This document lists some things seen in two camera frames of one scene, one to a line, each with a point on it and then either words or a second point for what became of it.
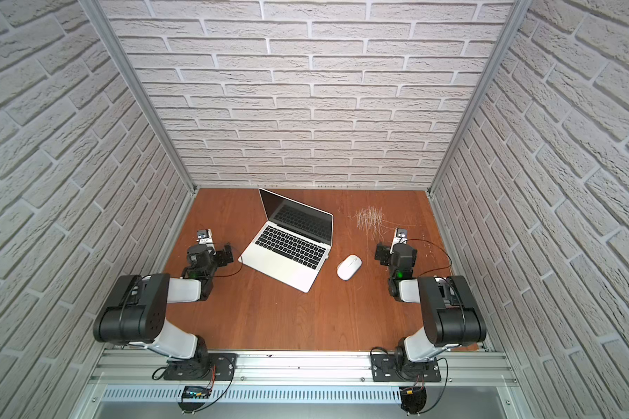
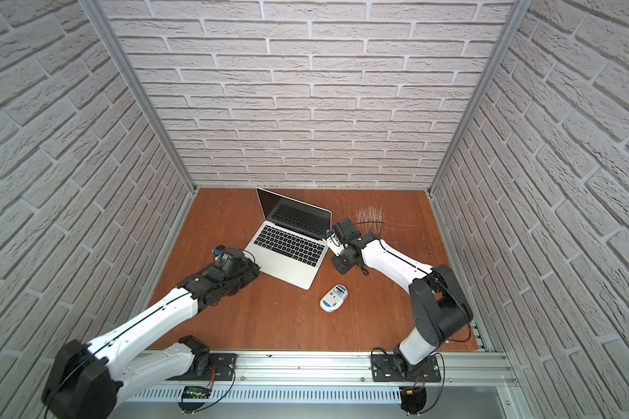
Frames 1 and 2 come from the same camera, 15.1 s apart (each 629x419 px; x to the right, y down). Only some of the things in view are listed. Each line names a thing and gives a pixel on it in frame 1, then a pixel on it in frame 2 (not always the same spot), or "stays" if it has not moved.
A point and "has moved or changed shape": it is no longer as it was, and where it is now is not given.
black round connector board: x=413 y=399 stays
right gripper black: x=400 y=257 to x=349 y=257
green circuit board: x=196 y=392 stays
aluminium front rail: x=144 y=369 stays
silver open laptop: x=293 y=245 stays
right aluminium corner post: x=518 y=11 stays
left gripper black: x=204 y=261 to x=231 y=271
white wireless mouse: x=349 y=267 has moved or changed shape
